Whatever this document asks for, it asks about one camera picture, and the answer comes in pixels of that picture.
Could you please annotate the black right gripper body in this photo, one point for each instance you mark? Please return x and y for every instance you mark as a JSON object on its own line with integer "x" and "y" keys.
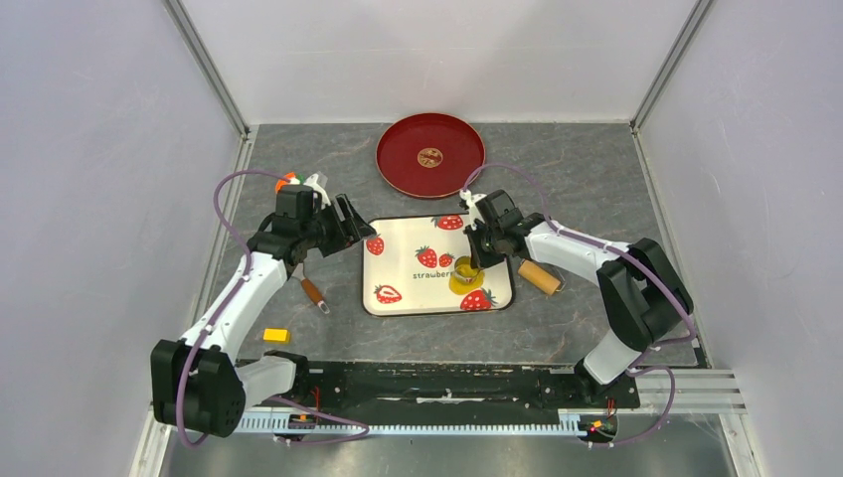
{"x": 481, "y": 229}

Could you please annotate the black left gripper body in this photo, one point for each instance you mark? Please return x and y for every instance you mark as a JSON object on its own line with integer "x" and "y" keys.
{"x": 324, "y": 231}

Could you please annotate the small metal ring cutter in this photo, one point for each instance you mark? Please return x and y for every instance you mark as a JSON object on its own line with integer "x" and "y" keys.
{"x": 464, "y": 272}

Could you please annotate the yellow dough ball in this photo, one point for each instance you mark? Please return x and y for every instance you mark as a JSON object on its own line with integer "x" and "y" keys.
{"x": 463, "y": 289}

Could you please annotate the metal scraper wooden handle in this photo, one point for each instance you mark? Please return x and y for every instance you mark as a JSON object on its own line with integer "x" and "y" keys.
{"x": 310, "y": 289}

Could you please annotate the wooden dough roller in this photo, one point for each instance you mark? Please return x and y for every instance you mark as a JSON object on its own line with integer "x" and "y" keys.
{"x": 540, "y": 278}

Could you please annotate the white strawberry tray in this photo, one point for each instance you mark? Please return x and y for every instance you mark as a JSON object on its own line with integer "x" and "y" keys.
{"x": 408, "y": 267}

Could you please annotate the red round plate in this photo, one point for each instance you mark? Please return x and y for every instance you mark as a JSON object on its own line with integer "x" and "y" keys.
{"x": 429, "y": 155}

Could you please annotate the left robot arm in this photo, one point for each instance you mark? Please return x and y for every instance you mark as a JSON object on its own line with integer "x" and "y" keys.
{"x": 196, "y": 384}

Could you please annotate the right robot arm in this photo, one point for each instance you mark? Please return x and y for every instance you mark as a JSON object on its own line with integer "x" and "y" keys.
{"x": 643, "y": 296}

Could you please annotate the orange curved toy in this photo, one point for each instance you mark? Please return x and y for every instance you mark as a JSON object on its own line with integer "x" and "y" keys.
{"x": 287, "y": 179}

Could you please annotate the yellow block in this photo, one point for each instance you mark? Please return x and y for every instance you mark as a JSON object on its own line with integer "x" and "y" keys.
{"x": 276, "y": 335}

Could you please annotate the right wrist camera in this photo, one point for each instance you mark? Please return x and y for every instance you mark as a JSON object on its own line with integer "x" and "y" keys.
{"x": 469, "y": 202}

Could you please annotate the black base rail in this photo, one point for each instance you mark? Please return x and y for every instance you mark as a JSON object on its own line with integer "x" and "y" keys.
{"x": 454, "y": 393}

